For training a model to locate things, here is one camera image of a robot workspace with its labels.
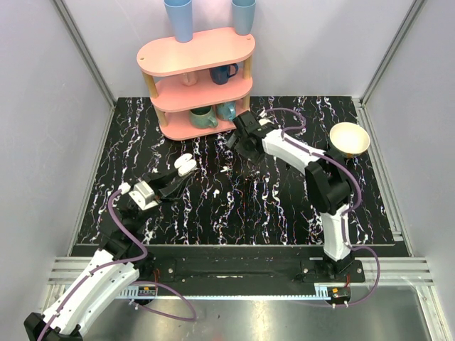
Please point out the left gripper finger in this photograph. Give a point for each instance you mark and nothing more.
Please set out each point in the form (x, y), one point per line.
(174, 190)
(175, 178)

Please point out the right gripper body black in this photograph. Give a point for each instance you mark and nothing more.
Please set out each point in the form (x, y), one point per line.
(242, 148)

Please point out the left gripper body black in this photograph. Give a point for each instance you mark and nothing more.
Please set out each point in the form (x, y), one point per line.
(162, 185)

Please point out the white earbud charging case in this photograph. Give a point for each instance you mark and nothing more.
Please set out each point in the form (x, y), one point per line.
(185, 164)

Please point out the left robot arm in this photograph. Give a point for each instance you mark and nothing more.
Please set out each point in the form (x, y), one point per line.
(119, 262)

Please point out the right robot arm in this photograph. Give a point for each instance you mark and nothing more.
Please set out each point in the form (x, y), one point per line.
(329, 184)

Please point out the light blue butterfly mug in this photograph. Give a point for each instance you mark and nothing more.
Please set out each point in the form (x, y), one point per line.
(226, 111)

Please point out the green ceramic mug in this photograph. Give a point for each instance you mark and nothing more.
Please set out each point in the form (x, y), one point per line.
(203, 117)

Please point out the pink three-tier shelf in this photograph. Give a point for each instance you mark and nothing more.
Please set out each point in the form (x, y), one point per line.
(164, 60)

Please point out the dark blue mug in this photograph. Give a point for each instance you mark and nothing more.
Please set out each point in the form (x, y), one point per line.
(220, 75)

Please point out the pink mug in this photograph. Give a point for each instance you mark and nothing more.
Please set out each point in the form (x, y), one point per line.
(189, 78)

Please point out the cream bowl green outside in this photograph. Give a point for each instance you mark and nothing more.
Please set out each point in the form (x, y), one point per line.
(350, 139)

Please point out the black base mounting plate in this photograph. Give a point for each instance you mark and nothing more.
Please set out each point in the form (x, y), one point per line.
(247, 270)

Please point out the right light blue cup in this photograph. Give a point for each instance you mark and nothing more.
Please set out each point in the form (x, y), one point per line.
(243, 14)

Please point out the light blue cup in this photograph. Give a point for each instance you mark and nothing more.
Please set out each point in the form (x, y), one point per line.
(243, 14)
(180, 14)

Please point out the left light blue cup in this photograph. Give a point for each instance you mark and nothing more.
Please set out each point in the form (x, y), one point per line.
(180, 14)

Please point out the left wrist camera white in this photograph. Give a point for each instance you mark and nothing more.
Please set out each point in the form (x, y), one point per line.
(142, 195)

